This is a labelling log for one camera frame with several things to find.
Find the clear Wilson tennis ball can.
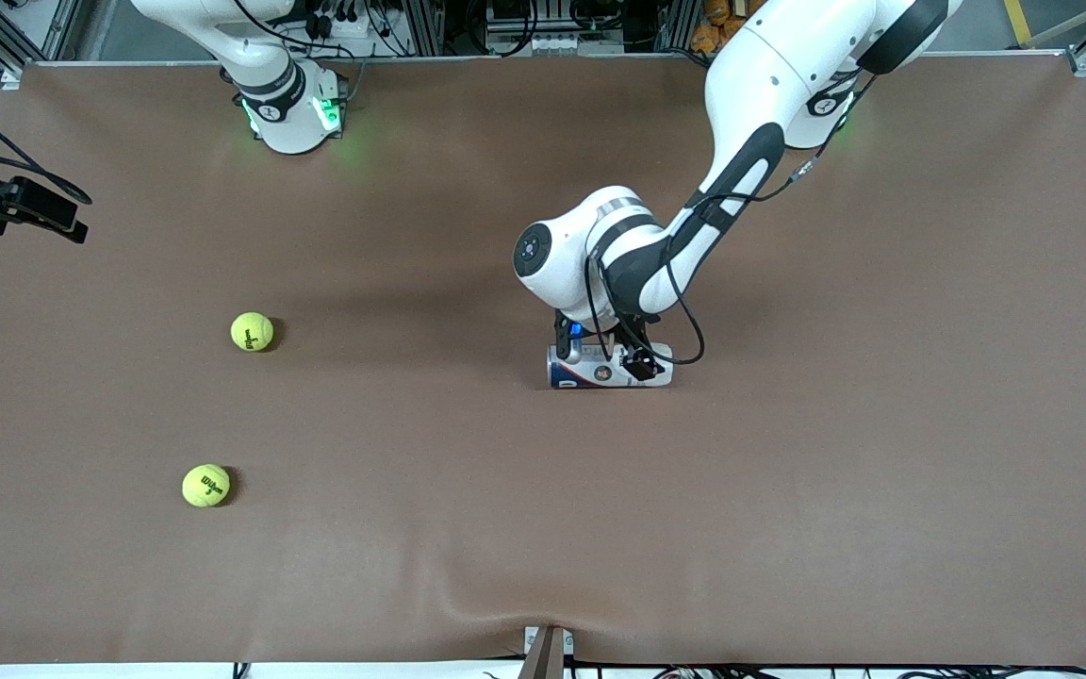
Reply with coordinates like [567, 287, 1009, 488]
[547, 342, 674, 389]

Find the yellow Wilson tennis ball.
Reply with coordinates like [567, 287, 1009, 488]
[182, 464, 231, 508]
[230, 312, 274, 353]

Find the white terminal strip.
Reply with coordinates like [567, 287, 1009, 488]
[486, 33, 601, 56]

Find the brown table mat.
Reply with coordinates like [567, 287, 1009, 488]
[0, 55, 1086, 667]

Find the aluminium rack profile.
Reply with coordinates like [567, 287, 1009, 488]
[402, 0, 445, 56]
[656, 0, 695, 53]

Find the pile of orange lumpy items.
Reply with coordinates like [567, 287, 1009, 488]
[691, 0, 761, 54]

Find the white power strip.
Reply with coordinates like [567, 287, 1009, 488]
[303, 8, 384, 41]

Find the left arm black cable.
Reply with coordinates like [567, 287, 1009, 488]
[585, 75, 879, 369]

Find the table edge clamp bracket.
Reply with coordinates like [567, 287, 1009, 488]
[521, 624, 574, 679]

